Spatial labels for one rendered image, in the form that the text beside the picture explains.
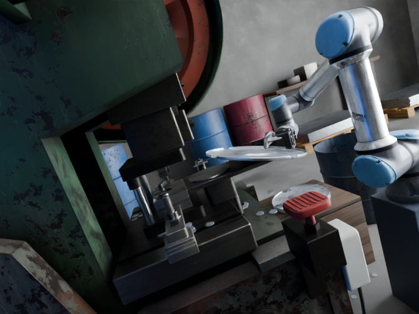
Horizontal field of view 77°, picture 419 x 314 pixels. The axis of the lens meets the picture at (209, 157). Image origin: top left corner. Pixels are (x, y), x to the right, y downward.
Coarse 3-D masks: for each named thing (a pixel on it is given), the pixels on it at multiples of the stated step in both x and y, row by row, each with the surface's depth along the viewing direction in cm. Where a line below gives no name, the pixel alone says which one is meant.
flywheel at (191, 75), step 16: (176, 0) 102; (192, 0) 100; (176, 16) 103; (192, 16) 101; (176, 32) 104; (192, 32) 102; (208, 32) 102; (192, 48) 103; (192, 64) 103; (192, 80) 104; (112, 128) 101
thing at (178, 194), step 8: (168, 184) 80; (176, 184) 76; (184, 184) 74; (160, 192) 74; (168, 192) 71; (176, 192) 69; (184, 192) 67; (160, 200) 67; (176, 200) 67; (184, 200) 68; (160, 208) 67; (184, 208) 68; (160, 216) 67
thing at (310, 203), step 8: (312, 192) 47; (288, 200) 48; (296, 200) 46; (304, 200) 45; (312, 200) 44; (320, 200) 43; (328, 200) 43; (288, 208) 45; (296, 208) 44; (304, 208) 43; (312, 208) 42; (320, 208) 43; (296, 216) 43; (304, 216) 42; (312, 216) 45; (312, 224) 45
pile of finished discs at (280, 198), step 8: (304, 184) 148; (312, 184) 146; (280, 192) 150; (288, 192) 147; (296, 192) 144; (304, 192) 139; (320, 192) 134; (328, 192) 132; (272, 200) 143; (280, 200) 141; (280, 208) 132
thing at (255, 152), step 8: (208, 152) 82; (216, 152) 82; (224, 152) 81; (232, 152) 81; (240, 152) 76; (248, 152) 75; (256, 152) 75; (264, 152) 74; (272, 152) 74; (280, 152) 78; (288, 152) 77; (296, 152) 77; (304, 152) 76; (240, 160) 65; (248, 160) 64; (256, 160) 64; (264, 160) 64; (272, 160) 64
